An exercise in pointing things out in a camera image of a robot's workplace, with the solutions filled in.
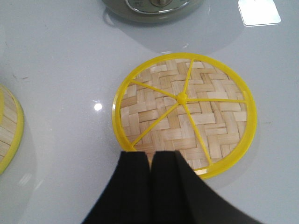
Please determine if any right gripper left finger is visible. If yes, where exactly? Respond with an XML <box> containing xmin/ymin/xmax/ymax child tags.
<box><xmin>83</xmin><ymin>152</ymin><xmax>151</xmax><ymax>224</ymax></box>

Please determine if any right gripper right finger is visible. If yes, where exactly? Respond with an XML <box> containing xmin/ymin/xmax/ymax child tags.
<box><xmin>151</xmin><ymin>151</ymin><xmax>259</xmax><ymax>224</ymax></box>

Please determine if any woven bamboo steamer lid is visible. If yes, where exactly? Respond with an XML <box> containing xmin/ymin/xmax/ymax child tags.
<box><xmin>112</xmin><ymin>53</ymin><xmax>257</xmax><ymax>179</ymax></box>

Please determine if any center bamboo steamer basket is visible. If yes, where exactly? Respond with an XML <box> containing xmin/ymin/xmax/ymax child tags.
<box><xmin>0</xmin><ymin>84</ymin><xmax>24</xmax><ymax>173</ymax></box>

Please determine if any grey electric cooking pot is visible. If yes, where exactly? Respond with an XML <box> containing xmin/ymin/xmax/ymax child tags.
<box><xmin>103</xmin><ymin>0</ymin><xmax>203</xmax><ymax>23</ymax></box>

